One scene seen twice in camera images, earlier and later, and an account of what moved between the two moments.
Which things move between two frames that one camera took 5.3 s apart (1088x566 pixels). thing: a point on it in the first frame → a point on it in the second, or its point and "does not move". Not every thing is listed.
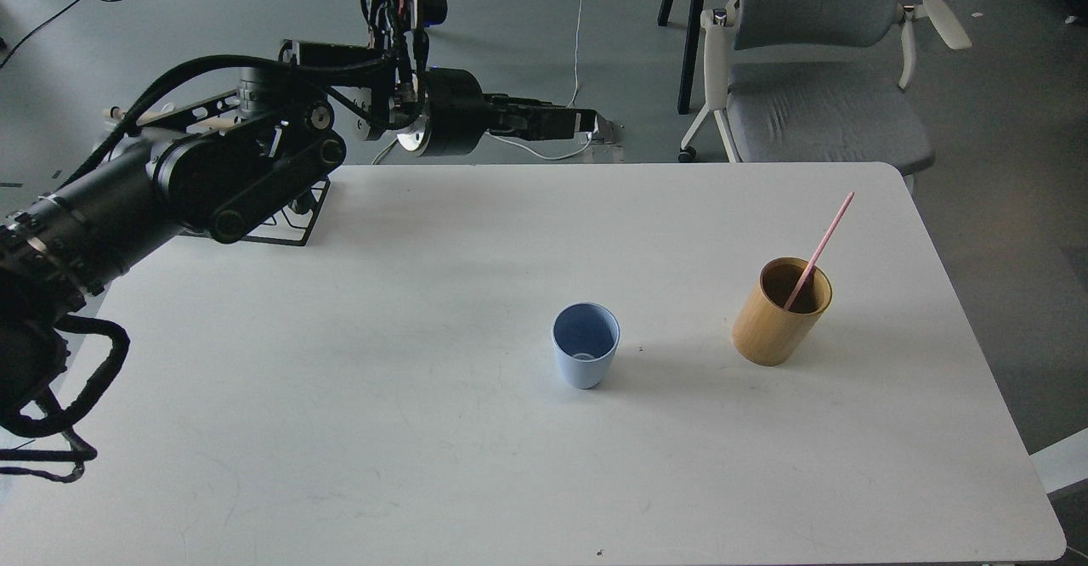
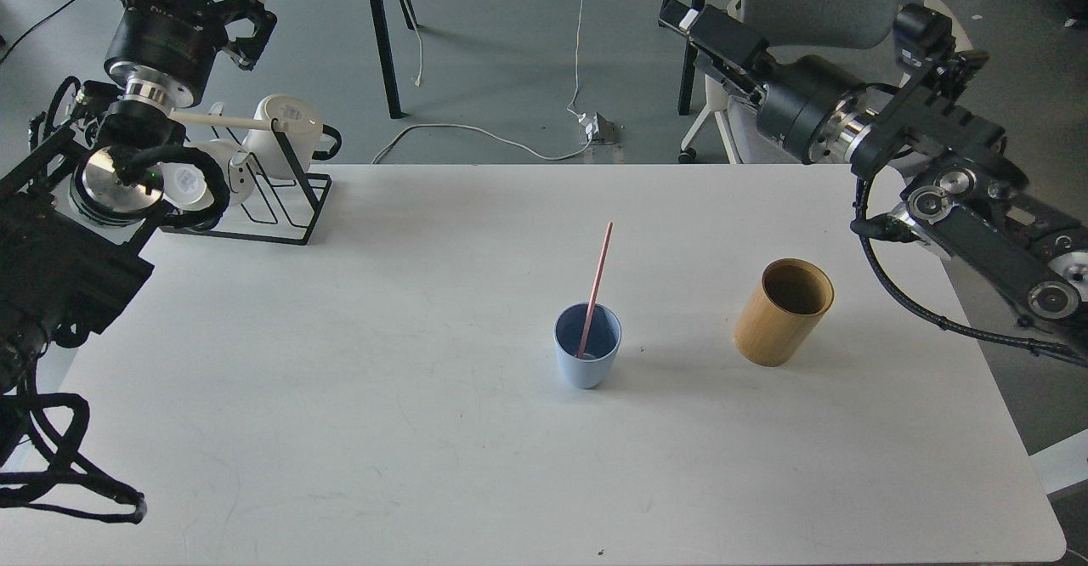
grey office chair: x=807 y=61 does not move
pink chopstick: x=819 y=249 → x=592 y=309
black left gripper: x=461 y=114 → x=169 y=35
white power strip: x=605 y=133 does not move
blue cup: x=585 y=336 does not move
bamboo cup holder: x=764 y=331 does not move
